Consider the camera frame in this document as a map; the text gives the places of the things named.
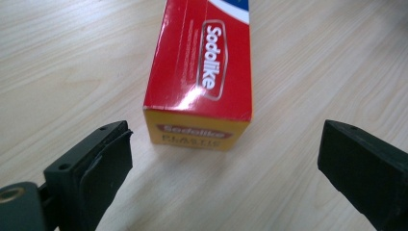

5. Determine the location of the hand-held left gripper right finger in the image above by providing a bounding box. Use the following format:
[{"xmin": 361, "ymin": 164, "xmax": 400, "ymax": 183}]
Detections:
[{"xmin": 317, "ymin": 119, "xmax": 408, "ymax": 231}]

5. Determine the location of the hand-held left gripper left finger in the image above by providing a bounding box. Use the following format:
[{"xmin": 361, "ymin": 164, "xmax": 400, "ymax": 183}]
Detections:
[{"xmin": 43, "ymin": 119, "xmax": 134, "ymax": 231}]

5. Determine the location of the red and yellow cardboard box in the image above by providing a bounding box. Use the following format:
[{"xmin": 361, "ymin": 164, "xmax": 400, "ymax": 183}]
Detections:
[{"xmin": 142, "ymin": 0, "xmax": 254, "ymax": 152}]

